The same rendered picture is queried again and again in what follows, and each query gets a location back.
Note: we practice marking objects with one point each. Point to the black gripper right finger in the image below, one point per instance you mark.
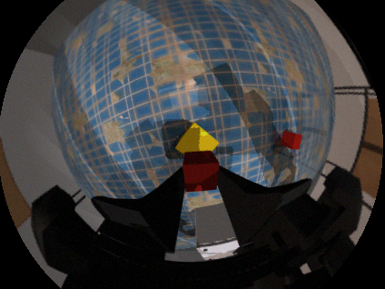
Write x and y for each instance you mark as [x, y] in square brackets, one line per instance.
[250, 206]

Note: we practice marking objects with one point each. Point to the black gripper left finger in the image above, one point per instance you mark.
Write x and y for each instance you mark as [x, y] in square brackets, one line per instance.
[158, 213]

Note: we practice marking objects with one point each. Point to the yellow cube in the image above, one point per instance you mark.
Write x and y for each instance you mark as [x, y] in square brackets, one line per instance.
[195, 139]

